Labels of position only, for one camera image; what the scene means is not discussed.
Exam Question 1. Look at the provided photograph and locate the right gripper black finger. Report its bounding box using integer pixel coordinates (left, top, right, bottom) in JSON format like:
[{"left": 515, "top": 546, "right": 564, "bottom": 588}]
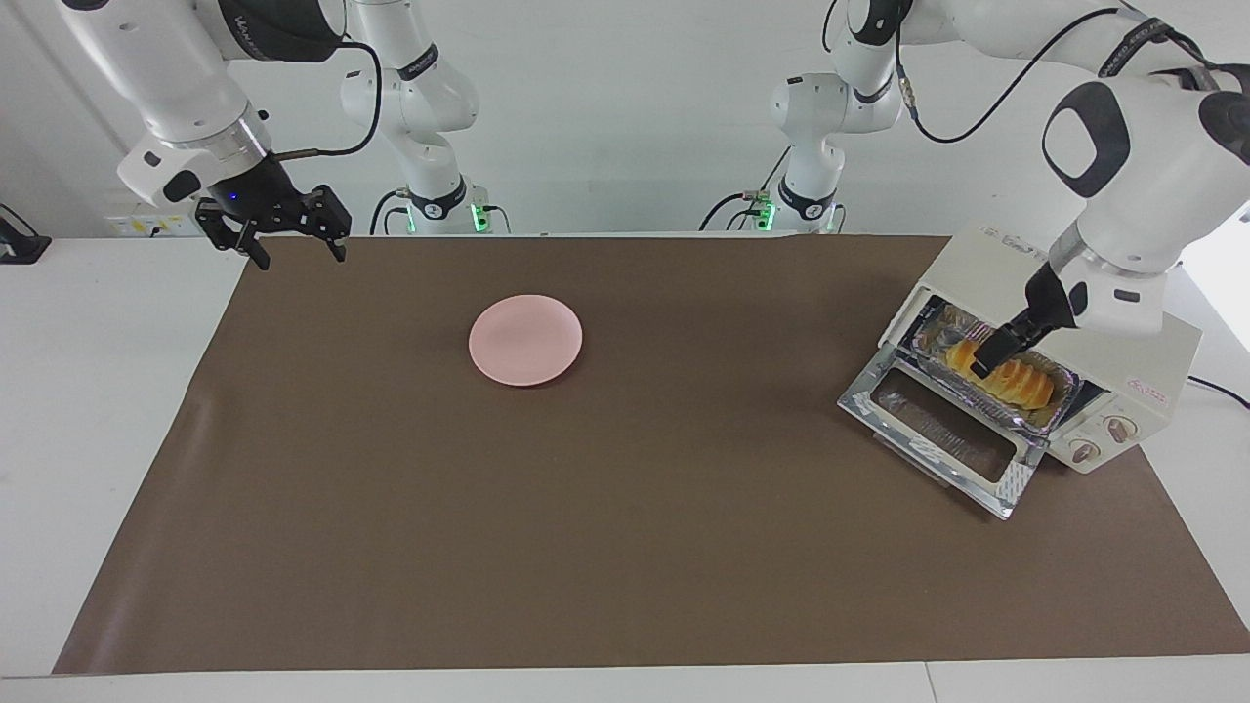
[
  {"left": 198, "top": 217, "right": 271, "bottom": 271},
  {"left": 298, "top": 186, "right": 353, "bottom": 263}
]

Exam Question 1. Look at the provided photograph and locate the golden ridged bread loaf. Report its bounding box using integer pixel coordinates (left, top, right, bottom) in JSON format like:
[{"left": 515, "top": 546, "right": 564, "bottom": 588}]
[{"left": 945, "top": 334, "right": 1058, "bottom": 409}]

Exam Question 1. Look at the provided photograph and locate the aluminium foil tray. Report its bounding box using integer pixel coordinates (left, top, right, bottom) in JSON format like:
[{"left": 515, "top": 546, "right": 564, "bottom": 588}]
[{"left": 913, "top": 303, "right": 1080, "bottom": 435}]

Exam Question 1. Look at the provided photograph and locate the glass oven door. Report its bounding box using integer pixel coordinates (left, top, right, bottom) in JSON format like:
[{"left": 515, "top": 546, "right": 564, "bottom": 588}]
[{"left": 838, "top": 347, "right": 1048, "bottom": 520}]

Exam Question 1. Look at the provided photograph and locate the cream white toaster oven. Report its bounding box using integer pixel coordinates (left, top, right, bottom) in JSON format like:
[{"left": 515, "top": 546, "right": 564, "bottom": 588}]
[{"left": 879, "top": 225, "right": 1204, "bottom": 476}]

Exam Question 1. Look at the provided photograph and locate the pink round plate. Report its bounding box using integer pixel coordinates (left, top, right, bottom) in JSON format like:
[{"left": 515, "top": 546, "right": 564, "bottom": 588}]
[{"left": 468, "top": 294, "right": 584, "bottom": 388}]

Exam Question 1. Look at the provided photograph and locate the black clamp base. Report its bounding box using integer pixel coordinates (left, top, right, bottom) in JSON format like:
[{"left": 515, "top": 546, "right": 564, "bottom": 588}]
[{"left": 0, "top": 203, "right": 52, "bottom": 265}]

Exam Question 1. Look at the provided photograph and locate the brown table mat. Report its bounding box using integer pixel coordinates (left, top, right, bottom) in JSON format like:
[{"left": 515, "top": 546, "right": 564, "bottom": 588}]
[{"left": 51, "top": 234, "right": 1250, "bottom": 677}]

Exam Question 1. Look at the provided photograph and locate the black right base cable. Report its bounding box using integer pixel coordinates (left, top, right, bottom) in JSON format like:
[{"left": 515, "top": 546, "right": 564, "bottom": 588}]
[{"left": 369, "top": 187, "right": 416, "bottom": 235}]

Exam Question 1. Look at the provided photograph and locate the black base cable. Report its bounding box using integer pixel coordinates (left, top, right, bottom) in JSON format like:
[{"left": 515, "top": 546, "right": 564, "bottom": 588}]
[
  {"left": 698, "top": 146, "right": 790, "bottom": 232},
  {"left": 369, "top": 187, "right": 416, "bottom": 235}
]

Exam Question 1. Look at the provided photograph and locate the white wall socket strip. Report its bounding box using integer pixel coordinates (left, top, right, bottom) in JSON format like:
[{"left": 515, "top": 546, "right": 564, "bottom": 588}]
[{"left": 105, "top": 210, "right": 203, "bottom": 238}]

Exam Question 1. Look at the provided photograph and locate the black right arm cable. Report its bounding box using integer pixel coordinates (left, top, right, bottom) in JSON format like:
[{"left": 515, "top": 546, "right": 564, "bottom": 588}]
[{"left": 269, "top": 37, "right": 384, "bottom": 160}]

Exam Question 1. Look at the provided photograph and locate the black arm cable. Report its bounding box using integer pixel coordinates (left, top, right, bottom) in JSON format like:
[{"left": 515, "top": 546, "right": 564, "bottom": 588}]
[
  {"left": 269, "top": 37, "right": 384, "bottom": 160},
  {"left": 894, "top": 5, "right": 1222, "bottom": 145}
]

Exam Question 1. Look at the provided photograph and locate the black oven power cable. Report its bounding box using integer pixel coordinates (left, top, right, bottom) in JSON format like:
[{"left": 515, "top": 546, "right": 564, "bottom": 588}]
[{"left": 1187, "top": 376, "right": 1250, "bottom": 409}]

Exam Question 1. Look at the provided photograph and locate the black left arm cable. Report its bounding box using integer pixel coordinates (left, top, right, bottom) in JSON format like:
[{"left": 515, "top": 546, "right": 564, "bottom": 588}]
[{"left": 894, "top": 5, "right": 1222, "bottom": 145}]

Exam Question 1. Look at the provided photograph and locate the black left base cable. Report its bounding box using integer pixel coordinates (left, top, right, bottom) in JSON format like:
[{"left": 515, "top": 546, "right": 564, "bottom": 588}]
[{"left": 698, "top": 146, "right": 790, "bottom": 232}]

